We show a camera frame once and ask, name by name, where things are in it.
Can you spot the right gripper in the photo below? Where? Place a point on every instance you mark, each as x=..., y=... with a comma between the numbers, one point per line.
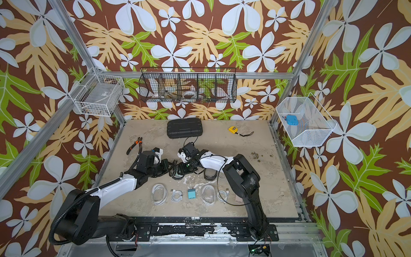
x=182, y=169

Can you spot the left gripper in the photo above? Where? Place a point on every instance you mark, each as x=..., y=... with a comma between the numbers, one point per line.
x=165, y=163

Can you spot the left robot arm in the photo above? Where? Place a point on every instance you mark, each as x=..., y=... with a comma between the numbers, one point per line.
x=78, y=219

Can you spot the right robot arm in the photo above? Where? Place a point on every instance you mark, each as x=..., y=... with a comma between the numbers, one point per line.
x=241, y=176

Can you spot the orange black pliers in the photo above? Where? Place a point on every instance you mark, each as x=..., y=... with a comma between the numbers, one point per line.
x=138, y=142

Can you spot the black hard case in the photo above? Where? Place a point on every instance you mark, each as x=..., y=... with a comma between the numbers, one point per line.
x=184, y=128

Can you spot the teal charger lower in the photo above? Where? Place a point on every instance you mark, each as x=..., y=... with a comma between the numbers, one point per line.
x=191, y=193

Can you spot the yellow tape measure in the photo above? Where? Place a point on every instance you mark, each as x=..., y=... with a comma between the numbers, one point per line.
x=234, y=130

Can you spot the pink charger lower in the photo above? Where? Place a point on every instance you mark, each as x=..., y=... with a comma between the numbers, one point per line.
x=238, y=199

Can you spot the blue object in basket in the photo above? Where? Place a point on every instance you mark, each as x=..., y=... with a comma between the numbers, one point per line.
x=292, y=120

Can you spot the white mesh basket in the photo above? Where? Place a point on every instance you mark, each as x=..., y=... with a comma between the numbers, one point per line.
x=315, y=123

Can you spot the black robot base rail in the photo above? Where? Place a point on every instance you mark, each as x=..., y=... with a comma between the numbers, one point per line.
x=237, y=228

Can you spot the black wire basket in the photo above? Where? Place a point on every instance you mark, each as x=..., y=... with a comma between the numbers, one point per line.
x=175, y=84

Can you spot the white wire basket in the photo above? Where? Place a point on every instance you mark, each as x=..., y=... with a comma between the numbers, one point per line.
x=97, y=93

